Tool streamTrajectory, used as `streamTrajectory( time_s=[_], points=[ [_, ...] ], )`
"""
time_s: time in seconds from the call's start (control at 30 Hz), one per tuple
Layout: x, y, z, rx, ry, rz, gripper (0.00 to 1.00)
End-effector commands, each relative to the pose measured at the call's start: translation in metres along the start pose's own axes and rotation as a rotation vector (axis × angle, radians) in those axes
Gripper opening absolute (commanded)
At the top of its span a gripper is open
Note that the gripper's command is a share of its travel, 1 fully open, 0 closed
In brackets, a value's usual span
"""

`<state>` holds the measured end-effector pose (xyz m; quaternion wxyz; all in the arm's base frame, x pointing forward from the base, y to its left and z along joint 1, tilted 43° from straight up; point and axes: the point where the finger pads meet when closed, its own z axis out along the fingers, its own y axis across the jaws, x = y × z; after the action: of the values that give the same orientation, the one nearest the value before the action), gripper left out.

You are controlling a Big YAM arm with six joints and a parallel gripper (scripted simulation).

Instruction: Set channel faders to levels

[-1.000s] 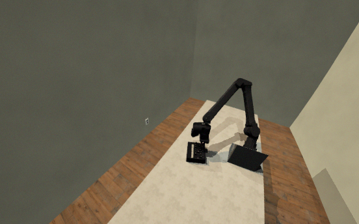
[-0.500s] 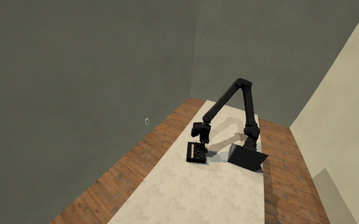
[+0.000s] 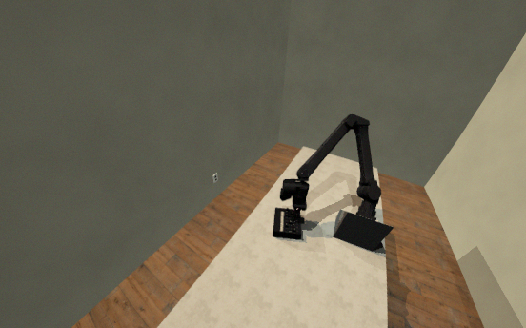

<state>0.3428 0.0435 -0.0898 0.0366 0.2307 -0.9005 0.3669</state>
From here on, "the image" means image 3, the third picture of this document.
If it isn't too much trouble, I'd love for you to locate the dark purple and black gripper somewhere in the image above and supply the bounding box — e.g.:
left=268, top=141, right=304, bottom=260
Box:
left=293, top=195, right=307, bottom=213

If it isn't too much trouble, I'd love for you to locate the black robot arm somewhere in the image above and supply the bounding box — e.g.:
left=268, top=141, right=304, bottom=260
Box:
left=280, top=114, right=381, bottom=221

